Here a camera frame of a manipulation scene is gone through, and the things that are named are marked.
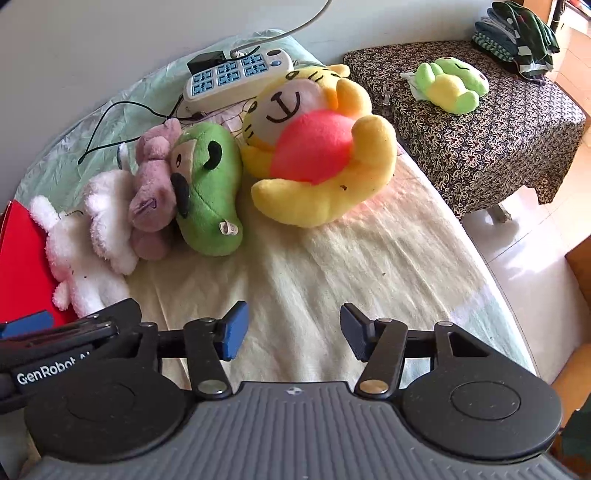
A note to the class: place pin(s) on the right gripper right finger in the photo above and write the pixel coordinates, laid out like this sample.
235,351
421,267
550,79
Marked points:
380,344

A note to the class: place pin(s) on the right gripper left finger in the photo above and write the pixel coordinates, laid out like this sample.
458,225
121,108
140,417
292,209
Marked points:
208,342

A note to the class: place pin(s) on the mauve teddy bear plush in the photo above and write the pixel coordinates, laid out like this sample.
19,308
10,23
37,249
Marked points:
153,206

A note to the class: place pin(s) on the green avocado plush toy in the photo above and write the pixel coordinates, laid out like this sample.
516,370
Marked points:
206,174

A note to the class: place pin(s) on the yellow tiger plush toy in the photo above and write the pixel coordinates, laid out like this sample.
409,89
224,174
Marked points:
315,147

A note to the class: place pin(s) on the white bunny plush toy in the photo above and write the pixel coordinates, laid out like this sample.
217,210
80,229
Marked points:
85,282

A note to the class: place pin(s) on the red cardboard box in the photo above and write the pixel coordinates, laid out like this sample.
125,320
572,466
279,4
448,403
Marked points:
27,285

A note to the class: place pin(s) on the white fluffy plush toy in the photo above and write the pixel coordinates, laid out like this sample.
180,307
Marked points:
106,200

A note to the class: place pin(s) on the patterned brown table cloth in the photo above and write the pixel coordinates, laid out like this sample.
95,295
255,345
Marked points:
522,134

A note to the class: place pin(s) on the white blue power strip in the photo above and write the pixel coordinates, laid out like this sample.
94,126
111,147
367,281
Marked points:
233,81

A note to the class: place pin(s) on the green frog plush toy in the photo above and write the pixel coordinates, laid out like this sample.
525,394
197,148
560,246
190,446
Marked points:
452,84

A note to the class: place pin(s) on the black power adapter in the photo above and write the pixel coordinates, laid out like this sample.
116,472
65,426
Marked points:
205,61

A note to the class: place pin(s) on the stack of folded clothes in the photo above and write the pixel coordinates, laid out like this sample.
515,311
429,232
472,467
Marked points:
518,39

